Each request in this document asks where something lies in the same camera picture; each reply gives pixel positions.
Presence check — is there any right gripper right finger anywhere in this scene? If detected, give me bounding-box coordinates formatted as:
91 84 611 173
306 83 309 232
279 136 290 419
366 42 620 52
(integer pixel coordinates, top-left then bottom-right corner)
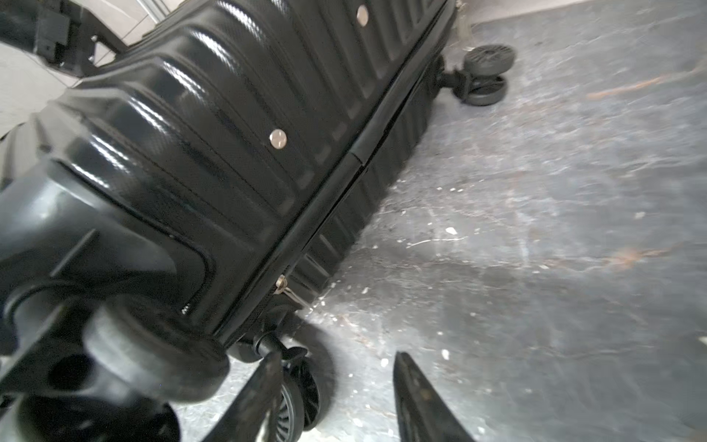
393 352 474 442

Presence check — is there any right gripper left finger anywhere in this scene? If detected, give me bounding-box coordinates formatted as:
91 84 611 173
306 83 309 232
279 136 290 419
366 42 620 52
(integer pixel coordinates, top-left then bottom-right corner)
203 353 284 442

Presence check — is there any black hard-shell suitcase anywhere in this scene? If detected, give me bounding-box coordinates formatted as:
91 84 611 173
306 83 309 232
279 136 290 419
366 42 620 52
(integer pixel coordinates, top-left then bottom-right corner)
1 1 516 441

